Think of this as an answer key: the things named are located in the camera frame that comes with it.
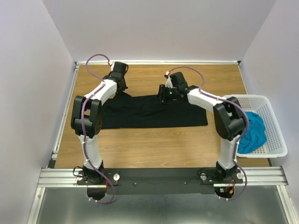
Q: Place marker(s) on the blue t shirt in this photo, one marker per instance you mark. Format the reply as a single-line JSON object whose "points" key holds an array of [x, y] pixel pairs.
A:
{"points": [[255, 137]]}

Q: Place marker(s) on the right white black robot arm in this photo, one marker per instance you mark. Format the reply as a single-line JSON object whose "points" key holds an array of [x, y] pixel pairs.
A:
{"points": [[230, 120]]}

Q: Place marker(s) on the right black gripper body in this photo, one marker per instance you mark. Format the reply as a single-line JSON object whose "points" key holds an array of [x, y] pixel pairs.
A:
{"points": [[167, 94]]}

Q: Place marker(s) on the aluminium back rail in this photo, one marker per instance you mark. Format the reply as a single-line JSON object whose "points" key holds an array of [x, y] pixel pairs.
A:
{"points": [[177, 62]]}

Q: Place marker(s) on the white plastic basket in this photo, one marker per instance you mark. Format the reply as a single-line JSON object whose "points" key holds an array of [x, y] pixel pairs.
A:
{"points": [[275, 145]]}

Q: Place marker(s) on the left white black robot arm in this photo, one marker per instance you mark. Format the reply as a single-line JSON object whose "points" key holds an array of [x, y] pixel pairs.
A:
{"points": [[86, 120]]}

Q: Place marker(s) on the aluminium front rail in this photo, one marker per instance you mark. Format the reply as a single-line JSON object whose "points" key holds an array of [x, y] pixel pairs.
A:
{"points": [[254, 176]]}

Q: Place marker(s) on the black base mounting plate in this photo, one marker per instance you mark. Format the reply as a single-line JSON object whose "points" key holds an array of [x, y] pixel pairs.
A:
{"points": [[126, 188]]}

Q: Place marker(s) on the black t shirt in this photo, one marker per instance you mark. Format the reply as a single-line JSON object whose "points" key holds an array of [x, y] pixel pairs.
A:
{"points": [[125, 111]]}

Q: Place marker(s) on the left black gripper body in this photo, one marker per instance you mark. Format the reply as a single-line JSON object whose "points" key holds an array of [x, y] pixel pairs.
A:
{"points": [[124, 86]]}

